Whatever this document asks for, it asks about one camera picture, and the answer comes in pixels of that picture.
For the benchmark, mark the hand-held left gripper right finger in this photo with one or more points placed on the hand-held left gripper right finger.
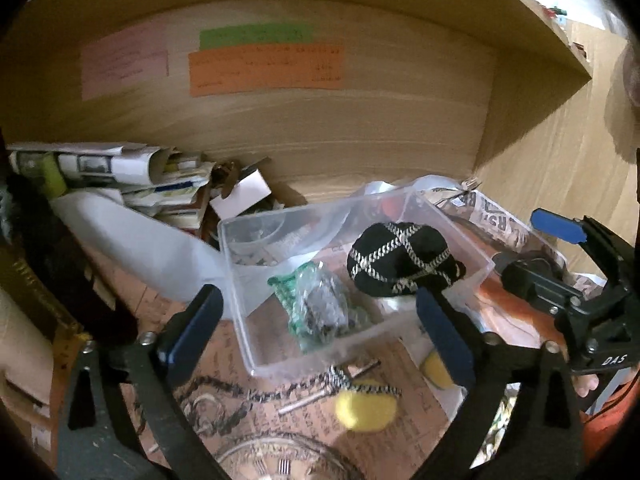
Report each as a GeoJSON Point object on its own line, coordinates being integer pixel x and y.
{"type": "Point", "coordinates": [445, 337]}

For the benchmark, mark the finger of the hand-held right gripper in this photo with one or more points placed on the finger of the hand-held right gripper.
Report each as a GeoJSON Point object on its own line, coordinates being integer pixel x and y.
{"type": "Point", "coordinates": [532, 280]}
{"type": "Point", "coordinates": [557, 225]}

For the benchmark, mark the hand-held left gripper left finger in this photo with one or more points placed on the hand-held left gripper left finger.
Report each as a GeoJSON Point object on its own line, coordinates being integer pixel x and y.
{"type": "Point", "coordinates": [192, 327]}

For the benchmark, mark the black knitted pouch white crosses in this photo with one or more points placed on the black knitted pouch white crosses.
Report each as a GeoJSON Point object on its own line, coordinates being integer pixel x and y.
{"type": "Point", "coordinates": [400, 260]}

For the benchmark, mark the clear plastic box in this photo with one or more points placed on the clear plastic box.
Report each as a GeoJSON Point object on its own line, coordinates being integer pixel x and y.
{"type": "Point", "coordinates": [310, 330]}

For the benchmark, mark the person's right forearm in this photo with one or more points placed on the person's right forearm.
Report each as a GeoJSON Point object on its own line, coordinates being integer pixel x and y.
{"type": "Point", "coordinates": [615, 410]}

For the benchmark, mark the person's right hand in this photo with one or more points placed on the person's right hand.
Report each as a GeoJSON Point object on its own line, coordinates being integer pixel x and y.
{"type": "Point", "coordinates": [586, 386]}

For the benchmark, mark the yellow foam ball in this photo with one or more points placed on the yellow foam ball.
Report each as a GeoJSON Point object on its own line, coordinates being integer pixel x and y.
{"type": "Point", "coordinates": [436, 372]}
{"type": "Point", "coordinates": [365, 410]}

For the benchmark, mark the green patterned plastic packet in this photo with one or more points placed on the green patterned plastic packet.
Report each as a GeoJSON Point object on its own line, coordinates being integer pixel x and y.
{"type": "Point", "coordinates": [315, 305]}

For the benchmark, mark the thin metal rod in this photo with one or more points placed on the thin metal rod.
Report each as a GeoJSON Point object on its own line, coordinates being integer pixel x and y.
{"type": "Point", "coordinates": [325, 390]}

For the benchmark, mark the pile of papers and booklets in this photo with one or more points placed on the pile of papers and booklets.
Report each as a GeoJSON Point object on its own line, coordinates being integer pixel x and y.
{"type": "Point", "coordinates": [172, 195]}

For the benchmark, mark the small white cardboard box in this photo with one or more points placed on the small white cardboard box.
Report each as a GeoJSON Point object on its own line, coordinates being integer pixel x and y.
{"type": "Point", "coordinates": [240, 197]}

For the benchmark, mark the brown cardboard box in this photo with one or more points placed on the brown cardboard box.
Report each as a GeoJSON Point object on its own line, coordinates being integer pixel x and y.
{"type": "Point", "coordinates": [22, 375]}

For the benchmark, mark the rolled newspaper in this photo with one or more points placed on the rolled newspaper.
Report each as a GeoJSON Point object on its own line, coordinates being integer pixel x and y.
{"type": "Point", "coordinates": [90, 162]}

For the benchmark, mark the wooden shelf unit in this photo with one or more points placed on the wooden shelf unit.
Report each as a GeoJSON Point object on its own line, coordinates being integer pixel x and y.
{"type": "Point", "coordinates": [350, 125]}

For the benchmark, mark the orange paper note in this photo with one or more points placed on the orange paper note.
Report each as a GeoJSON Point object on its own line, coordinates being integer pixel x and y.
{"type": "Point", "coordinates": [265, 70]}

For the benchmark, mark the pink paper note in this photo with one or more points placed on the pink paper note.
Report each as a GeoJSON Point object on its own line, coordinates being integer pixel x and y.
{"type": "Point", "coordinates": [122, 60]}

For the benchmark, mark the green paper note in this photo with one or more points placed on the green paper note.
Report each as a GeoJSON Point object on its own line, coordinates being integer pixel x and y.
{"type": "Point", "coordinates": [255, 35]}

